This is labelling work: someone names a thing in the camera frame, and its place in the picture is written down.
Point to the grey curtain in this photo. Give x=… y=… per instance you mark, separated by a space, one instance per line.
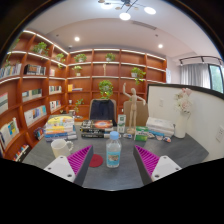
x=195 y=76

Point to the wooden artist mannequin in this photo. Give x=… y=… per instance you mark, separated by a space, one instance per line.
x=133 y=106

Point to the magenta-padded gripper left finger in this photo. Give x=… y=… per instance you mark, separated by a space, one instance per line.
x=59 y=166

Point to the ceiling chandelier lamp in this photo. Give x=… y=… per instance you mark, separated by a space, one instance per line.
x=125 y=15

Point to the dark book stack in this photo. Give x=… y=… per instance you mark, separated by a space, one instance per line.
x=96 y=128

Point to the round recessed ceiling light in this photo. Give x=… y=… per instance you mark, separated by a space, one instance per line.
x=160 y=46
x=77 y=38

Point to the small colourful packet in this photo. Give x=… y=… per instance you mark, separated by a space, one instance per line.
x=167 y=139
x=127 y=136

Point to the tan chair backrest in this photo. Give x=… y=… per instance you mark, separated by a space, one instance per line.
x=143 y=115

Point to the clear blue-capped water bottle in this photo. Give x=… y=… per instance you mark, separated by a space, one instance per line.
x=113 y=153

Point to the colourful book stack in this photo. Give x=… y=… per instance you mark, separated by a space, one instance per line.
x=60 y=126

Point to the flat round red coaster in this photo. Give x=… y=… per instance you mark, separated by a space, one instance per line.
x=97 y=160

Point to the white ceramic mug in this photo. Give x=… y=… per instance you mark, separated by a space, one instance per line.
x=60 y=147

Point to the white book stack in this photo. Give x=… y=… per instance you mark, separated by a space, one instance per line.
x=160 y=126

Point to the window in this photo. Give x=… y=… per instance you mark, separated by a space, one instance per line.
x=216 y=78

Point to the tall green white carton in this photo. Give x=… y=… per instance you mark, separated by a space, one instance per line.
x=121 y=123

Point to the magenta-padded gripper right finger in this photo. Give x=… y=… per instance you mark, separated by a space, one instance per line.
x=165 y=166

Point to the green white tissue box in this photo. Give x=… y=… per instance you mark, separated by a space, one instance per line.
x=141 y=134

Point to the dark office chair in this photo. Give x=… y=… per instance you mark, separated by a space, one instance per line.
x=102 y=110

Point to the wooden shelf unit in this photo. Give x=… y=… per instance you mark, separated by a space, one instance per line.
x=86 y=86

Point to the white vase with flowers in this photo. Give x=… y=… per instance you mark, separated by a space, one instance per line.
x=181 y=125

